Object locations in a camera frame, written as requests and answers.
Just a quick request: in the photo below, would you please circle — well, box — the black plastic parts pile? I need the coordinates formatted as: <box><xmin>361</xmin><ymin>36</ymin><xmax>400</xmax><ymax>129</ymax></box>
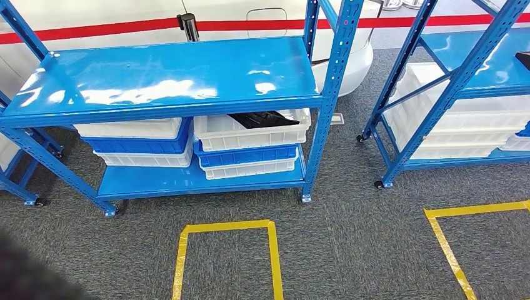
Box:
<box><xmin>227</xmin><ymin>111</ymin><xmax>300</xmax><ymax>129</ymax></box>

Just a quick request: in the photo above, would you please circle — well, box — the yellow floor tape square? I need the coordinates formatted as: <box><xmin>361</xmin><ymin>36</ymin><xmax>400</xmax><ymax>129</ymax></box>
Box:
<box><xmin>171</xmin><ymin>219</ymin><xmax>284</xmax><ymax>300</ymax></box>
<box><xmin>423</xmin><ymin>199</ymin><xmax>530</xmax><ymax>300</ymax></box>

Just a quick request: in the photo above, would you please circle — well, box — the white vehicle with red stripe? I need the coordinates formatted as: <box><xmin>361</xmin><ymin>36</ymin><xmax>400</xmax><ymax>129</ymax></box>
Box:
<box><xmin>0</xmin><ymin>0</ymin><xmax>530</xmax><ymax>98</ymax></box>

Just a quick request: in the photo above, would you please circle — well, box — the chrome stanchion post black cap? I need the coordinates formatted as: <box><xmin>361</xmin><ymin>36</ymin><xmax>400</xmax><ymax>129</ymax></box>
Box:
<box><xmin>176</xmin><ymin>13</ymin><xmax>201</xmax><ymax>43</ymax></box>

